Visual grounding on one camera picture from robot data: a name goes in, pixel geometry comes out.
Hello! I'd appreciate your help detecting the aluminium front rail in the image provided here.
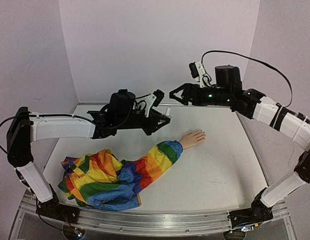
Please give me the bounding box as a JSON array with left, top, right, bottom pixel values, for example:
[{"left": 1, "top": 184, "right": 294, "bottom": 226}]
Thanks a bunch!
[{"left": 17, "top": 206, "right": 291, "bottom": 237}]

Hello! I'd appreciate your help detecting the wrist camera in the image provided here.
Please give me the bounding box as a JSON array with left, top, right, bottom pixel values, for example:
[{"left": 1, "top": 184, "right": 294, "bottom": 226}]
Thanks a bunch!
[
  {"left": 144, "top": 89, "right": 165, "bottom": 118},
  {"left": 188, "top": 62, "right": 212, "bottom": 88}
]

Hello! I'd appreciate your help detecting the black right camera cable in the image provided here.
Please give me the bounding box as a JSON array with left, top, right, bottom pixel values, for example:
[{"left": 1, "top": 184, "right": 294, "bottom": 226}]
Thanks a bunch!
[{"left": 201, "top": 50, "right": 294, "bottom": 108}]

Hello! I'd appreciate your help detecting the white nail polish cap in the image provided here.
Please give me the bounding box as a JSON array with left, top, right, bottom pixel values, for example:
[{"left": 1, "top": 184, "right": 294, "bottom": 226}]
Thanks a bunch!
[{"left": 165, "top": 107, "right": 171, "bottom": 116}]

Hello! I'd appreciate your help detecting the black camera cable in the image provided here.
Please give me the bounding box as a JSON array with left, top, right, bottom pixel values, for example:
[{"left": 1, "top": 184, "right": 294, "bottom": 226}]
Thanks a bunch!
[
  {"left": 201, "top": 50, "right": 294, "bottom": 108},
  {"left": 0, "top": 116, "right": 46, "bottom": 155}
]

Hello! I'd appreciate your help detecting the black left camera cable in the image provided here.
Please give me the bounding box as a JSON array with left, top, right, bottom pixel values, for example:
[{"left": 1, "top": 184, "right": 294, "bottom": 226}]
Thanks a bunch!
[{"left": 0, "top": 116, "right": 46, "bottom": 155}]

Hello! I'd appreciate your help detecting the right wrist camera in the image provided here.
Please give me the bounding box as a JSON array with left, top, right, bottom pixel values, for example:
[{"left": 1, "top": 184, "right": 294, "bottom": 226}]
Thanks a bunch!
[{"left": 188, "top": 62, "right": 212, "bottom": 88}]

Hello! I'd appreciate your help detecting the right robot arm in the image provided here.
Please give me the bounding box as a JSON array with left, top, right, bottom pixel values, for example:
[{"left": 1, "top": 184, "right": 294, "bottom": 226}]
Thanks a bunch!
[{"left": 169, "top": 62, "right": 310, "bottom": 232}]

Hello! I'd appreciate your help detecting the mannequin hand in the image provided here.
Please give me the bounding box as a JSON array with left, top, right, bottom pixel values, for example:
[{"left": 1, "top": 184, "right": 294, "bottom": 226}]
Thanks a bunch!
[{"left": 179, "top": 130, "right": 206, "bottom": 150}]

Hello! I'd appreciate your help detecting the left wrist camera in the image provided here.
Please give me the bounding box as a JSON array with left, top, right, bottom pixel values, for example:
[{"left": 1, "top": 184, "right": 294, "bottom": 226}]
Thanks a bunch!
[{"left": 144, "top": 89, "right": 165, "bottom": 118}]

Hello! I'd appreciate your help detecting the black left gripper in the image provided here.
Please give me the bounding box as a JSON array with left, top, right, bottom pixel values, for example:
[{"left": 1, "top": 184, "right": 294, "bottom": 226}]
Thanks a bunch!
[{"left": 118, "top": 108, "right": 172, "bottom": 136}]

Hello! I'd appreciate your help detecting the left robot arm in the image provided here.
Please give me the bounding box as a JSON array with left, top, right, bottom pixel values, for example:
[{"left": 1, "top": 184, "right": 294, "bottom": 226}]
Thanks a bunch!
[{"left": 3, "top": 89, "right": 171, "bottom": 224}]

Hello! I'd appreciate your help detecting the rainbow striped jacket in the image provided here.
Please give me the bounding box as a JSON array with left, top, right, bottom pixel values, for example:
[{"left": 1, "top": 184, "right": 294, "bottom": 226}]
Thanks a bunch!
[{"left": 58, "top": 140, "right": 183, "bottom": 212}]

